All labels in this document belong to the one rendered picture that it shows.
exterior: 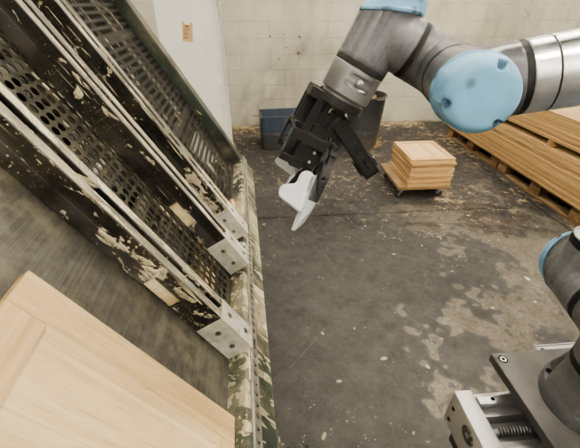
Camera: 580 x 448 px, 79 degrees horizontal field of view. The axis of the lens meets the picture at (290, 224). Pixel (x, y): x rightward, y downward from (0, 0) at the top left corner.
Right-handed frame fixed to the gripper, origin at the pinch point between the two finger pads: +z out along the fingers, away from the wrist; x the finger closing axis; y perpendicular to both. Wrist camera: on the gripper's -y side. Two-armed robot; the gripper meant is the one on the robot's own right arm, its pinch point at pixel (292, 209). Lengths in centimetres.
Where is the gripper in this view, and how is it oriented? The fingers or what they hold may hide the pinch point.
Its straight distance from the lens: 61.4
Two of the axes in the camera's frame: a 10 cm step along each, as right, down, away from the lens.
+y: -8.8, -3.5, -3.1
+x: 0.8, 5.3, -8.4
